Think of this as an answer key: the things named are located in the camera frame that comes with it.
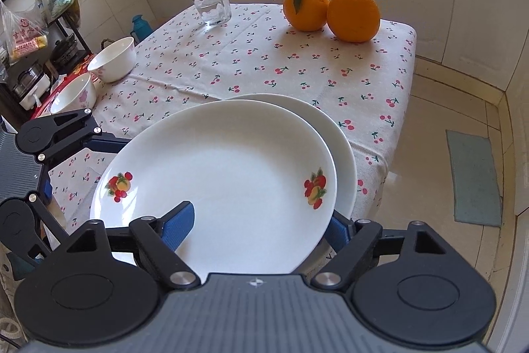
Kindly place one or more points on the white red print bag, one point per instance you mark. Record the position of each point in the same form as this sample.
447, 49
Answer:
22, 34

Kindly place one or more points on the black pot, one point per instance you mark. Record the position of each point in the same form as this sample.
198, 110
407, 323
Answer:
64, 53

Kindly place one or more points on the teal thermos flask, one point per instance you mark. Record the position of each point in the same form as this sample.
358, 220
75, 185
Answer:
140, 30

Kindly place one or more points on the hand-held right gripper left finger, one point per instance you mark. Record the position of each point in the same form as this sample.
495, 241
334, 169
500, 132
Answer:
177, 225

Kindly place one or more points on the clear glass mug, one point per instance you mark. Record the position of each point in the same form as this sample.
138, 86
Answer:
210, 9

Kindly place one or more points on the white pink floral bowl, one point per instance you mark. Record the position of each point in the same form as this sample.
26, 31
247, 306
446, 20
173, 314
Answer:
113, 63
76, 96

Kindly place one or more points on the cherry print tablecloth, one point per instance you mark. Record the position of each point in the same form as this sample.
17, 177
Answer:
248, 59

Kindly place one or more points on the bumpy orange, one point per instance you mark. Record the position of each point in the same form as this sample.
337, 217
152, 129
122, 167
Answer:
353, 16

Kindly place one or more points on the white small appliance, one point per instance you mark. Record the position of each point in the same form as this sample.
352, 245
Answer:
33, 94

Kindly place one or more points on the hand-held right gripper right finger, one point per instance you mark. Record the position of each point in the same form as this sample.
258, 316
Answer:
341, 231

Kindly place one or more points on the white fruit print plate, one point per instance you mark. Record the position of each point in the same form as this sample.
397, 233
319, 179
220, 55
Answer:
330, 129
227, 171

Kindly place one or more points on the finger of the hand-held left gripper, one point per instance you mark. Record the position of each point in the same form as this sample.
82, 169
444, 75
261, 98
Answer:
107, 144
41, 222

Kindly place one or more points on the grey floor mat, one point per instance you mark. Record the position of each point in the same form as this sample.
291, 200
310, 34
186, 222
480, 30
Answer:
475, 179

